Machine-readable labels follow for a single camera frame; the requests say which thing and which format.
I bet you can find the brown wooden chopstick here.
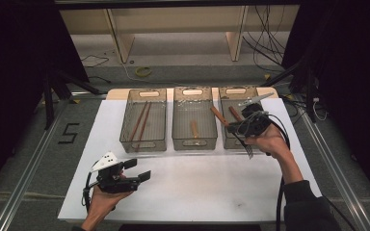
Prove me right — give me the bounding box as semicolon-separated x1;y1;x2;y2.
135;101;153;152
128;100;149;144

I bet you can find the yellow tape roll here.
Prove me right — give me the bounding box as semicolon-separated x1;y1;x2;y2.
134;65;153;78

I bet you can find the thin black floor cable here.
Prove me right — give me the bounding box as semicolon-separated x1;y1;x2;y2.
81;54;111;68

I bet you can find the person's left hand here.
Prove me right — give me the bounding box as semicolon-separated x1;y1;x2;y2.
88;184;135;223

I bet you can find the bundle of black cables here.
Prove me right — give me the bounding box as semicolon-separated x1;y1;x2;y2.
242;4;292;73

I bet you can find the wooden-handled metal fork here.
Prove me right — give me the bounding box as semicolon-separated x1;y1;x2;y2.
209;105;255;161
228;105;244;123

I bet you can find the person's right hand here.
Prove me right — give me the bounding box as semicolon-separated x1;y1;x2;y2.
244;123;292;161

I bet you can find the dark curtain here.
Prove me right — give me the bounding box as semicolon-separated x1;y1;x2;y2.
0;0;90;200
281;0;370;208

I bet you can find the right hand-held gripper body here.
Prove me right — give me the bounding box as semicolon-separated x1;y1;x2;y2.
234;91;276;139

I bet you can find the small light wooden spoon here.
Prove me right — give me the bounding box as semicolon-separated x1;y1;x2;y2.
190;119;201;140

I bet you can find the aluminium floor rail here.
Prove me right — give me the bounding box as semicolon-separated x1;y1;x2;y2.
0;95;75;231
297;102;370;231

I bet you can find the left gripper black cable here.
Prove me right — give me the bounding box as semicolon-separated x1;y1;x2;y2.
81;166;100;212

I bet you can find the light wooden desk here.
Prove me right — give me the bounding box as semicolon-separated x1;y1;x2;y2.
59;4;302;64

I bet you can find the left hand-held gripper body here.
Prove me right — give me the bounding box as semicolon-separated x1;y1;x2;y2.
91;151;142;194

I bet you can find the white table cover sheet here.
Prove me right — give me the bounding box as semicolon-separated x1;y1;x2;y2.
57;96;333;223

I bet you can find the grey translucent plastic bin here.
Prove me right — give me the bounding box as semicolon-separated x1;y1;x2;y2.
218;86;273;150
172;86;219;151
119;88;168;154

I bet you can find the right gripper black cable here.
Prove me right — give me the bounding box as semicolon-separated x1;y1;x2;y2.
247;110;293;231

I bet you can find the black metal stand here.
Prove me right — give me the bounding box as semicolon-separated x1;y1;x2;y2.
259;59;318;124
42;68;102;131

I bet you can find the white floor cable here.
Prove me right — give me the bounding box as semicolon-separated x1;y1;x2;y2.
110;51;200;89

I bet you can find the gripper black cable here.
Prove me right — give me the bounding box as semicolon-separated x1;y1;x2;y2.
247;110;293;231
81;166;100;212

